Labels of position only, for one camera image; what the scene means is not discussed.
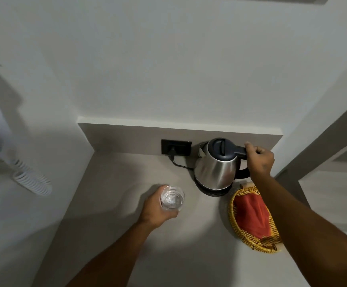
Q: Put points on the person's right hand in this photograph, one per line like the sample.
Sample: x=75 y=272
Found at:
x=260 y=164

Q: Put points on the person's left hand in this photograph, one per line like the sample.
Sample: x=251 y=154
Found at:
x=153 y=210

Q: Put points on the person's left fingers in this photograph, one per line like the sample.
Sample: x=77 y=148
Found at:
x=170 y=212

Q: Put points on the person's right thumb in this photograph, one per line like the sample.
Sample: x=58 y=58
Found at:
x=248 y=150

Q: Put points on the clear drinking glass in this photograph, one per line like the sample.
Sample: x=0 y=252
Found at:
x=172 y=198

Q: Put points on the stainless steel electric kettle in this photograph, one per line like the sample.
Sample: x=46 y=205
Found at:
x=218 y=164

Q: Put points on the person's left forearm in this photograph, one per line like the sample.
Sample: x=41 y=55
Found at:
x=109 y=256

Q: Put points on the person's right forearm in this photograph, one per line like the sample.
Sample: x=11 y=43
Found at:
x=305 y=233

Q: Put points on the black kettle base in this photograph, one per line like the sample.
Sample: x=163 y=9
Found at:
x=212 y=191

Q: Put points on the red cloth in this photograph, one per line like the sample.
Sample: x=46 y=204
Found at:
x=254 y=216

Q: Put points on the yellow wicker basket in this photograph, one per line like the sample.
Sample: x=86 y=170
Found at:
x=245 y=233

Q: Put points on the black wall socket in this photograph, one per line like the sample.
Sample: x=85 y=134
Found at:
x=176 y=147

